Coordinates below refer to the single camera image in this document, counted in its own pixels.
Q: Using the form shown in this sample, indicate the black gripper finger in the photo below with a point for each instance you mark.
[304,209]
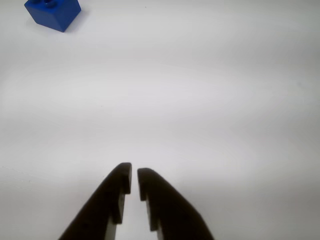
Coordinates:
[100,205]
[172,212]

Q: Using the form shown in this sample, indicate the blue lego brick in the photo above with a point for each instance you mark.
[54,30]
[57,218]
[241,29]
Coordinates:
[55,17]

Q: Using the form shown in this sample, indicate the white table cover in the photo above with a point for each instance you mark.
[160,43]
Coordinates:
[175,87]

